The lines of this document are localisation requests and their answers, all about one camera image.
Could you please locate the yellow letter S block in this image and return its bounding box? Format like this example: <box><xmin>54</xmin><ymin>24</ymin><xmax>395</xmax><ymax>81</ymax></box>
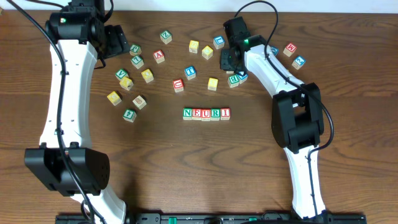
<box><xmin>208</xmin><ymin>78</ymin><xmax>218</xmax><ymax>91</ymax></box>

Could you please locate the red letter I block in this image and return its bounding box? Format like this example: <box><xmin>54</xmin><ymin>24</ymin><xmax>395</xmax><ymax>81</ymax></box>
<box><xmin>220</xmin><ymin>108</ymin><xmax>231</xmax><ymax>120</ymax></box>

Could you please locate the green letter R block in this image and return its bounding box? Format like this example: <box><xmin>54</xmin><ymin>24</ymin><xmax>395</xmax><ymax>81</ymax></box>
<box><xmin>211</xmin><ymin>108</ymin><xmax>221</xmax><ymax>121</ymax></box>

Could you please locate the red letter E block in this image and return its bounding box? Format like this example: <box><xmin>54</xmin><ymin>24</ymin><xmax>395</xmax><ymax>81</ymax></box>
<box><xmin>192</xmin><ymin>108</ymin><xmax>202</xmax><ymax>121</ymax></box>

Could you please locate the green letter N block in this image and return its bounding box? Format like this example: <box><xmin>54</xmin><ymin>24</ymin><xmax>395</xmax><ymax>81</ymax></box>
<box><xmin>183</xmin><ymin>108</ymin><xmax>193</xmax><ymax>120</ymax></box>

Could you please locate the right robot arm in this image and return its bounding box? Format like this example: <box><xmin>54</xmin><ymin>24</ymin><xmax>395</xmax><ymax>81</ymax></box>
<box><xmin>220</xmin><ymin>17</ymin><xmax>325</xmax><ymax>220</ymax></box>

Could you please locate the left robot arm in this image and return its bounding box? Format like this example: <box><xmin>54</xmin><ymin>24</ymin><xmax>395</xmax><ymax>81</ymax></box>
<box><xmin>24</xmin><ymin>0</ymin><xmax>131</xmax><ymax>223</ymax></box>

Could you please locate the green letter B block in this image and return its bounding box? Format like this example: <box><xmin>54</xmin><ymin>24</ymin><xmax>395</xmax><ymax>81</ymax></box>
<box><xmin>228</xmin><ymin>75</ymin><xmax>239</xmax><ymax>88</ymax></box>

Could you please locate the yellow block with animal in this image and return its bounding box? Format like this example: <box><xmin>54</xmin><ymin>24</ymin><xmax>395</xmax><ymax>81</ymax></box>
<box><xmin>201</xmin><ymin>45</ymin><xmax>214</xmax><ymax>60</ymax></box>

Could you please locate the green letter V block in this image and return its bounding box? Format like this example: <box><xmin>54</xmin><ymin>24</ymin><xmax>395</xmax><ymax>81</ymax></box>
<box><xmin>115</xmin><ymin>68</ymin><xmax>129</xmax><ymax>81</ymax></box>

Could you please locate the yellow block back row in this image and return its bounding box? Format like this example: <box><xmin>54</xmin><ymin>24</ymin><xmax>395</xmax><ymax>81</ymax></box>
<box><xmin>188</xmin><ymin>40</ymin><xmax>199</xmax><ymax>54</ymax></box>

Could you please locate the yellow letter K block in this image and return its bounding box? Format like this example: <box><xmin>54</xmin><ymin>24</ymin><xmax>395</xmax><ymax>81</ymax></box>
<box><xmin>119</xmin><ymin>77</ymin><xmax>134</xmax><ymax>91</ymax></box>

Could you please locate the blue letter T block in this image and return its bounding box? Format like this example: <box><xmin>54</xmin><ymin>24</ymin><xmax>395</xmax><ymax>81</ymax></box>
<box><xmin>184</xmin><ymin>66</ymin><xmax>197</xmax><ymax>80</ymax></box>

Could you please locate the red letter A block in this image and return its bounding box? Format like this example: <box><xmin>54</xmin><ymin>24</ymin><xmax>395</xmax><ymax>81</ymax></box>
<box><xmin>153</xmin><ymin>50</ymin><xmax>165</xmax><ymax>63</ymax></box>

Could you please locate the yellow letter O block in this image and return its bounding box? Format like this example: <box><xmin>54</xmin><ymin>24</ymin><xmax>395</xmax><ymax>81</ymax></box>
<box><xmin>141</xmin><ymin>68</ymin><xmax>154</xmax><ymax>83</ymax></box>

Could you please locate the green letter Z block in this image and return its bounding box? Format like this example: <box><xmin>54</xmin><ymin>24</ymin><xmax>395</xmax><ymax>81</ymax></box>
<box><xmin>160</xmin><ymin>30</ymin><xmax>172</xmax><ymax>44</ymax></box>

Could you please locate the yellow letter G block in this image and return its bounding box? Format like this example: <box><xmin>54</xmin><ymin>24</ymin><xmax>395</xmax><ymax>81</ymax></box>
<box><xmin>107</xmin><ymin>91</ymin><xmax>122</xmax><ymax>106</ymax></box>

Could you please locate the red letter U block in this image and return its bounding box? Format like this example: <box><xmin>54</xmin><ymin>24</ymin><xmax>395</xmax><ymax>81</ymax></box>
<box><xmin>172</xmin><ymin>79</ymin><xmax>184</xmax><ymax>93</ymax></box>

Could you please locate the red letter M block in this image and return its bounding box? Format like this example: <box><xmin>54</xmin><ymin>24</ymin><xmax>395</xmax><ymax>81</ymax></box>
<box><xmin>283</xmin><ymin>43</ymin><xmax>297</xmax><ymax>57</ymax></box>

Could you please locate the pineapple B wooden block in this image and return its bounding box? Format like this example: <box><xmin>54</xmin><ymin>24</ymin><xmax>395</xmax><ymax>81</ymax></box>
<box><xmin>132</xmin><ymin>95</ymin><xmax>147</xmax><ymax>110</ymax></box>

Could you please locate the blue number 2 block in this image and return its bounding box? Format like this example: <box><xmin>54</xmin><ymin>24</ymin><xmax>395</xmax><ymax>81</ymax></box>
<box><xmin>292</xmin><ymin>55</ymin><xmax>306</xmax><ymax>70</ymax></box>

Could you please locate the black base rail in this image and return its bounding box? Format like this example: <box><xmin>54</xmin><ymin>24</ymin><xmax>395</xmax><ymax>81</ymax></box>
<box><xmin>55</xmin><ymin>212</ymin><xmax>368</xmax><ymax>224</ymax></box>

